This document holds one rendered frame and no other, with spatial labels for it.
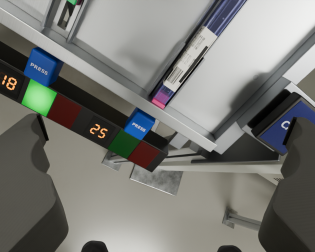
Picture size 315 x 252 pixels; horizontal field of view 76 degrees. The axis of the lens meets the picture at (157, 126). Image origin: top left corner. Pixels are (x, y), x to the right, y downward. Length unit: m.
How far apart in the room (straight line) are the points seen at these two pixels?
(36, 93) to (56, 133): 0.66
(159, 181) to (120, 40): 0.84
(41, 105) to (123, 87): 0.11
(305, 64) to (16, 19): 0.25
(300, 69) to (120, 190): 0.83
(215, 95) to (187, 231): 0.94
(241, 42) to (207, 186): 0.99
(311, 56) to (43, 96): 0.27
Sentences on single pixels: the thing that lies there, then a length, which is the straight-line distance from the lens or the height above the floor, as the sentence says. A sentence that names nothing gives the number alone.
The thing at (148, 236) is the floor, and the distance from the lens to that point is 1.02.
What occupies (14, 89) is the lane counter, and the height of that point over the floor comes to 0.65.
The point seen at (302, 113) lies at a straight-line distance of 0.21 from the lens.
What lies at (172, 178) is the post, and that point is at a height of 0.01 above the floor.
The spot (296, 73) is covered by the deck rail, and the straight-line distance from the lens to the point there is 0.23.
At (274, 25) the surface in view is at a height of 0.81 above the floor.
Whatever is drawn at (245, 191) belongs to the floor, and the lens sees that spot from 1.34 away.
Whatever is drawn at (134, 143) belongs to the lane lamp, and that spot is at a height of 0.66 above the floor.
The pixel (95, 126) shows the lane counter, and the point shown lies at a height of 0.66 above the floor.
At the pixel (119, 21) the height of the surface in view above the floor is 0.75.
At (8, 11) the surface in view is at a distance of 0.22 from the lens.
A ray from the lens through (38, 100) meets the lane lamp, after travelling 0.27.
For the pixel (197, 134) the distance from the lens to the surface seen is 0.22.
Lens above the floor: 0.91
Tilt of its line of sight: 63 degrees down
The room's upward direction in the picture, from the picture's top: 66 degrees clockwise
